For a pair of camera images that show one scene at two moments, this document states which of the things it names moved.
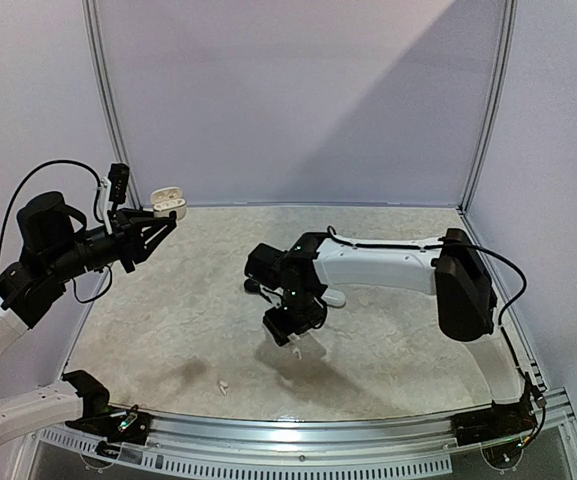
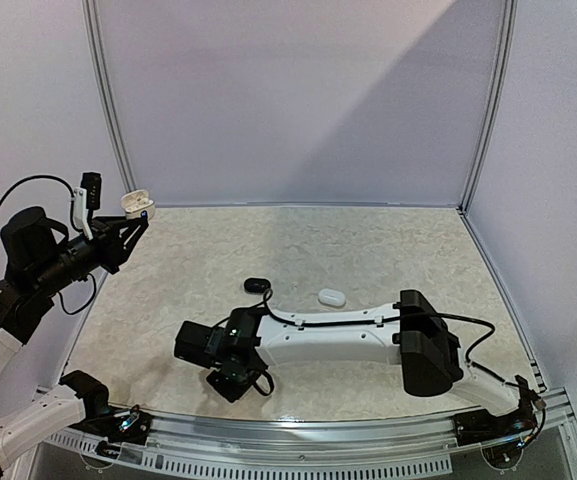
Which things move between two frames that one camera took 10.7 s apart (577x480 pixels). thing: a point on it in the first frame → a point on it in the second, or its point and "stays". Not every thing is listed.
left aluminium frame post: [90, 9] stays
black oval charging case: [251, 285] stays
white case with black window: [169, 199] → [137, 204]
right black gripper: [278, 328] → [225, 382]
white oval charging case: [334, 297] stays
